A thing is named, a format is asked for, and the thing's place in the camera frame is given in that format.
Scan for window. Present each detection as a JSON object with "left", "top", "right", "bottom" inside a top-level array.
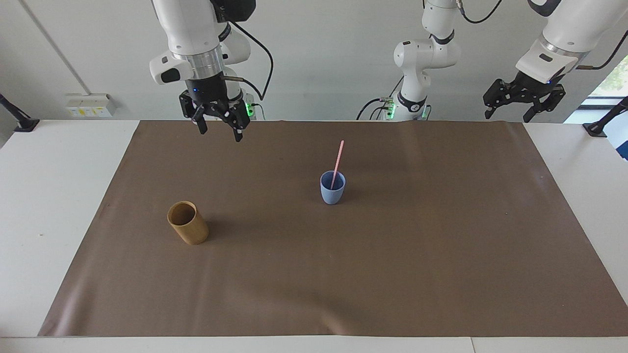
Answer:
[{"left": 588, "top": 54, "right": 628, "bottom": 99}]

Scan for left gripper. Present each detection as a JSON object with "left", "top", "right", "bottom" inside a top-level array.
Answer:
[{"left": 483, "top": 72, "right": 566, "bottom": 124}]

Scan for black stand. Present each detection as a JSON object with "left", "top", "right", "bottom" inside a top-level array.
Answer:
[
  {"left": 582, "top": 96, "right": 628, "bottom": 138},
  {"left": 0, "top": 93, "right": 40, "bottom": 133}
]

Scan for white wall socket box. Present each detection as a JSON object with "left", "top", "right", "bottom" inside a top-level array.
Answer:
[{"left": 65, "top": 93, "right": 118, "bottom": 119}]

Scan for brown bamboo cup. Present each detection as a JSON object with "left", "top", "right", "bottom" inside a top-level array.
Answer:
[{"left": 167, "top": 201, "right": 210, "bottom": 246}]

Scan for blue cup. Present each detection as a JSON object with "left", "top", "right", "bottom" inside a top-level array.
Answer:
[{"left": 320, "top": 170, "right": 347, "bottom": 205}]

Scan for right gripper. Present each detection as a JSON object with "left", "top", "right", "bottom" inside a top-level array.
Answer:
[{"left": 179, "top": 76, "right": 250, "bottom": 143}]

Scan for pink chopstick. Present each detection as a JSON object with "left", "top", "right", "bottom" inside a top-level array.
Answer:
[{"left": 331, "top": 140, "right": 345, "bottom": 190}]

